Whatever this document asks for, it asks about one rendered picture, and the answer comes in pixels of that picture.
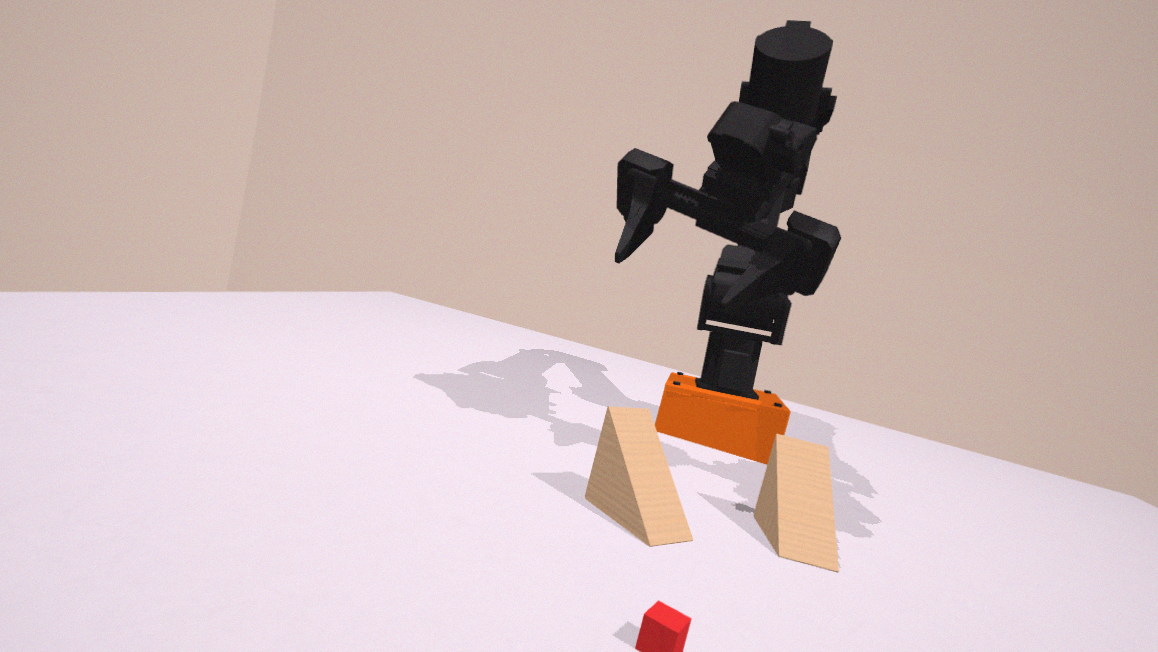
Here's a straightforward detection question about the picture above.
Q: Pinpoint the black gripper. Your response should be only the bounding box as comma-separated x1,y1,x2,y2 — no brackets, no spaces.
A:
615,148,841,314

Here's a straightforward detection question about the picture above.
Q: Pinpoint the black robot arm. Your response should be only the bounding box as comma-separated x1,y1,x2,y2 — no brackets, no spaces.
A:
695,20,837,400

